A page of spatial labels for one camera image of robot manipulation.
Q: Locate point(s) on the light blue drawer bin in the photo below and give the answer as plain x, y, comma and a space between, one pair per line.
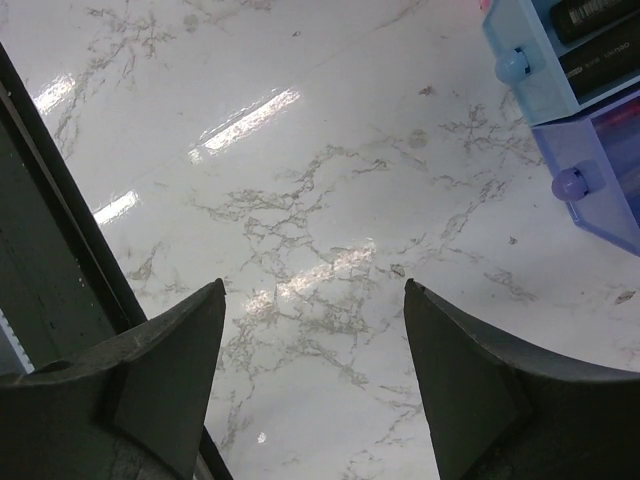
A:
527, 51

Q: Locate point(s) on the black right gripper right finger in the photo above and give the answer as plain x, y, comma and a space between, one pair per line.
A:
499, 407

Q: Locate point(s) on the pink highlighter black body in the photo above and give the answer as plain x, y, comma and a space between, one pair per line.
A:
600, 61

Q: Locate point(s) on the purple drawer bin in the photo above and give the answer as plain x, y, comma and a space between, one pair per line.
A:
593, 158

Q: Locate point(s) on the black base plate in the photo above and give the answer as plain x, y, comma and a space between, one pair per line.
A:
62, 290

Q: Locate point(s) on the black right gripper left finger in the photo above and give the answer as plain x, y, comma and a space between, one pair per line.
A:
132, 407

